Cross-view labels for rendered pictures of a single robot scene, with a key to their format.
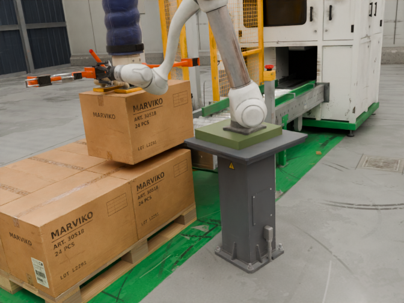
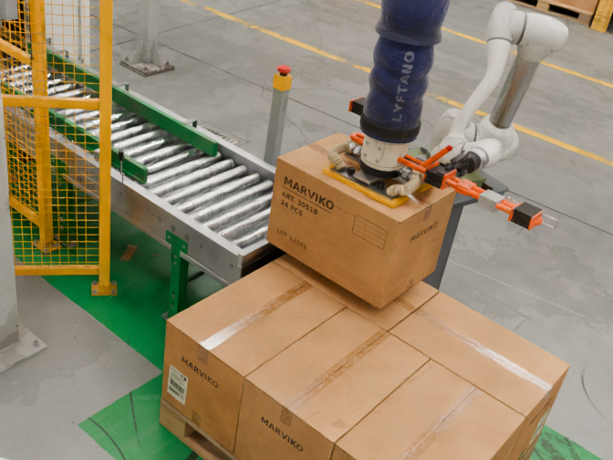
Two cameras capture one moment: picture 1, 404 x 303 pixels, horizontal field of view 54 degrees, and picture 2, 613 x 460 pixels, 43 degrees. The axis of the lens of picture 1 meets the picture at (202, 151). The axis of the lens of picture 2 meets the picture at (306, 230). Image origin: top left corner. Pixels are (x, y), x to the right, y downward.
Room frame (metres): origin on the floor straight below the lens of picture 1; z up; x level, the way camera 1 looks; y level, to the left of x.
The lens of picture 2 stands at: (2.78, 3.09, 2.43)
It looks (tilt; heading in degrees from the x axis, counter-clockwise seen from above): 32 degrees down; 269
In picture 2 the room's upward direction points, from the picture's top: 10 degrees clockwise
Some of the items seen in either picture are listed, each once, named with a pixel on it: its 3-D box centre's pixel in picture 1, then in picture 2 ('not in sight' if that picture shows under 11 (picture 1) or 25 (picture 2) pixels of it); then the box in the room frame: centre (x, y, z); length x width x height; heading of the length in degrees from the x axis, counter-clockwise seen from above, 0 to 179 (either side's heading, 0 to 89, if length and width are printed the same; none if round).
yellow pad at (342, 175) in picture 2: (118, 83); (365, 181); (2.53, 0.50, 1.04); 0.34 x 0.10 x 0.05; 143
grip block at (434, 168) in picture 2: (95, 71); (440, 175); (2.28, 0.57, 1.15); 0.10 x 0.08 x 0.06; 53
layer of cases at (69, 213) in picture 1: (79, 195); (363, 381); (2.41, 0.83, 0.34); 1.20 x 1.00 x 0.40; 144
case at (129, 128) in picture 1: (140, 116); (358, 215); (2.52, 0.38, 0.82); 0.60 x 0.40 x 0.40; 143
